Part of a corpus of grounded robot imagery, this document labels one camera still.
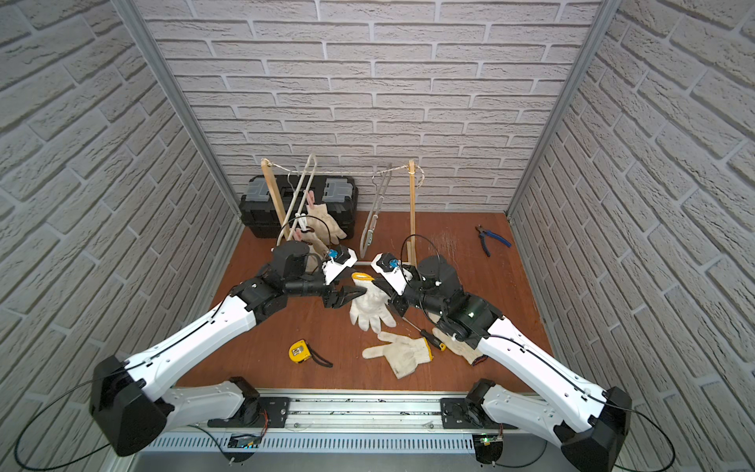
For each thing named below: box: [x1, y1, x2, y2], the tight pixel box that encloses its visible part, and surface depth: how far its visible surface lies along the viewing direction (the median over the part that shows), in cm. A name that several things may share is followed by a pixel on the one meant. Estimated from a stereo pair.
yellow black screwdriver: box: [402, 316, 448, 352], surface depth 87 cm
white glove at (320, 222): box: [306, 202, 348, 245], surface depth 97 cm
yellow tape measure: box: [288, 339, 335, 368], surface depth 84 cm
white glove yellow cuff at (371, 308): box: [348, 272, 397, 334], surface depth 76 cm
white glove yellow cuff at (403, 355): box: [361, 332, 434, 380], surface depth 85 cm
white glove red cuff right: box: [427, 311, 489, 365], surface depth 85 cm
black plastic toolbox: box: [238, 175, 359, 238], surface depth 102 cm
